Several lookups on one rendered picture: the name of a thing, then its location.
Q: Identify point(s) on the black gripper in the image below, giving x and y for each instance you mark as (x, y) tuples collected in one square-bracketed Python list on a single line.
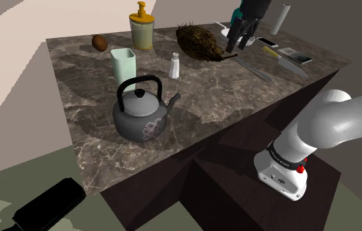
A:
[(255, 8)]

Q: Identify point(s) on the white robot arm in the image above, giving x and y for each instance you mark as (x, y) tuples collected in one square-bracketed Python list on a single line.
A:
[(315, 128)]

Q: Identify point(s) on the teal bottle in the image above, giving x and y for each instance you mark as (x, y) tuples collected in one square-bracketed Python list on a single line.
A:
[(236, 16)]

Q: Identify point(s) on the white smartphone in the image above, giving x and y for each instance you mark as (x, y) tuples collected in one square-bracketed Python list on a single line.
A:
[(267, 42)]

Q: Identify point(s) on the long grey steel knife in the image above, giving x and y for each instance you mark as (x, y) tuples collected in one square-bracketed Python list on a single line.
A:
[(254, 69)]

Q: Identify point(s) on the brown hairy coconut husk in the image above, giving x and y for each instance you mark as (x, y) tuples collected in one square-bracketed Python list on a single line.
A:
[(198, 41)]

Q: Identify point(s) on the white paper roll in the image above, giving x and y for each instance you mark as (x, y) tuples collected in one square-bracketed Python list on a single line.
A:
[(280, 19)]

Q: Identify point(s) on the white salt shaker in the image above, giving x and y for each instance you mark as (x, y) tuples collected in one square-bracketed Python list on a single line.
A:
[(174, 68)]

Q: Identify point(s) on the soap dispenser with orange pump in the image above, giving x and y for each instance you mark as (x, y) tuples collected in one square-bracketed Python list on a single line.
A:
[(141, 33)]

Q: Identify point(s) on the pale green square cup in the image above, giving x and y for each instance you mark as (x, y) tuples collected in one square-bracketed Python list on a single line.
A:
[(123, 67)]

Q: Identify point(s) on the brown kiwi fruit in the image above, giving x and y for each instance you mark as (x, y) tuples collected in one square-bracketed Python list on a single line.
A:
[(99, 43)]

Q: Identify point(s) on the dark robot stand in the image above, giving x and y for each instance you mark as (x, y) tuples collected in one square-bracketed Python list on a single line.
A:
[(264, 204)]

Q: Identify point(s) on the black oblong box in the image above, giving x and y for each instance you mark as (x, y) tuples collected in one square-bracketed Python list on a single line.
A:
[(50, 204)]

